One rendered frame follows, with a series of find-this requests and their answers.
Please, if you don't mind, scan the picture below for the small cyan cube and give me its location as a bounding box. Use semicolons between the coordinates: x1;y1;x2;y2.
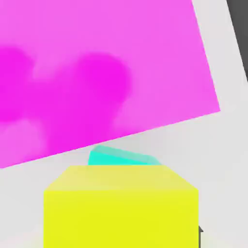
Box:
88;144;162;166

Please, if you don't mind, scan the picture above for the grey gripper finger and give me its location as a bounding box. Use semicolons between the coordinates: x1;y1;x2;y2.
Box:
198;225;209;248

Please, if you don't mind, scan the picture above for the small yellow cube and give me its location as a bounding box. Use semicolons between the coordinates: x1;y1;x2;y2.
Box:
43;165;200;248

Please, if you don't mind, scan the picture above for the large magenta box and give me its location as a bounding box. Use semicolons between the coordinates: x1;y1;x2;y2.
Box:
0;0;221;169

